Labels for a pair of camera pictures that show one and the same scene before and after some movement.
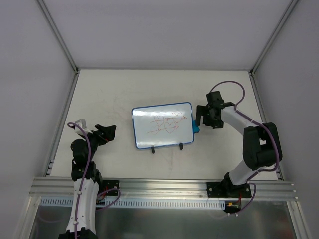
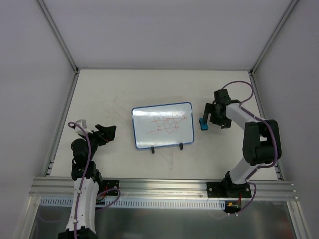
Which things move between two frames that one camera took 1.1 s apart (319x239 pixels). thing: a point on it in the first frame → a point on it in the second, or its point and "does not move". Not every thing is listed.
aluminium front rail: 134,187 does not move
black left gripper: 98,134 does not move
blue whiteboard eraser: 195,128 → 203,126
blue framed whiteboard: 163,125 does not move
